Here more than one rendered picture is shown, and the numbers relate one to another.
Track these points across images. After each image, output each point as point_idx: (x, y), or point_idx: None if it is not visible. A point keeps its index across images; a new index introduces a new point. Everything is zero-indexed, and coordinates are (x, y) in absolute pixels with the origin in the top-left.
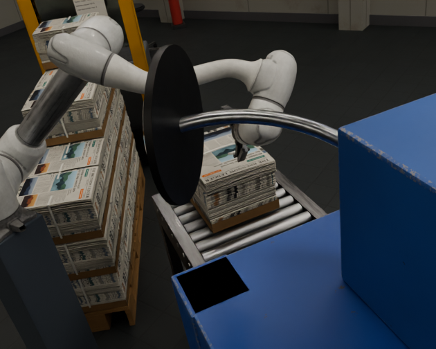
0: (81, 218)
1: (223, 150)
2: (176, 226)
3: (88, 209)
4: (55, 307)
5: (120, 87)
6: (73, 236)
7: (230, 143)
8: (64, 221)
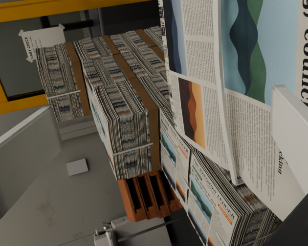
0: (260, 218)
1: (233, 47)
2: None
3: (252, 215)
4: None
5: None
6: (280, 222)
7: (212, 3)
8: (256, 232)
